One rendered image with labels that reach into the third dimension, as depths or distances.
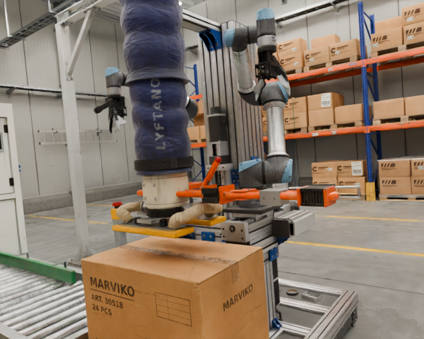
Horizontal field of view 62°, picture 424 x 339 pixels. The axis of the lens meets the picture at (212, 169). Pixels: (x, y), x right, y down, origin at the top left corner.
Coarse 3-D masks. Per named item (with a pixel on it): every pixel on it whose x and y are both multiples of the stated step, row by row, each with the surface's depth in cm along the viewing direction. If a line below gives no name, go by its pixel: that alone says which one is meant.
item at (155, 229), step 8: (120, 224) 135; (128, 224) 134; (136, 224) 133; (144, 224) 131; (152, 224) 130; (160, 224) 124; (128, 232) 130; (136, 232) 127; (144, 232) 124; (152, 232) 122; (160, 232) 119; (168, 232) 117; (176, 232) 116; (184, 232) 119; (192, 232) 122
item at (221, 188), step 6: (204, 186) 120; (210, 186) 123; (216, 186) 126; (222, 186) 116; (228, 186) 118; (204, 192) 118; (210, 192) 117; (216, 192) 115; (222, 192) 116; (204, 198) 118; (210, 198) 117; (216, 198) 115; (222, 198) 116; (228, 198) 118; (234, 198) 121
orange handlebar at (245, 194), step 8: (192, 184) 153; (200, 184) 157; (176, 192) 129; (184, 192) 127; (192, 192) 124; (200, 192) 122; (224, 192) 116; (232, 192) 114; (240, 192) 112; (248, 192) 110; (256, 192) 108; (288, 192) 102; (296, 192) 101; (336, 192) 96
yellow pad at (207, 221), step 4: (216, 216) 137; (220, 216) 138; (192, 220) 135; (196, 220) 135; (200, 220) 134; (204, 220) 133; (208, 220) 132; (212, 220) 132; (216, 220) 133; (220, 220) 135; (224, 220) 137; (192, 224) 136; (196, 224) 134; (200, 224) 133; (204, 224) 132; (208, 224) 131; (212, 224) 131; (216, 224) 133
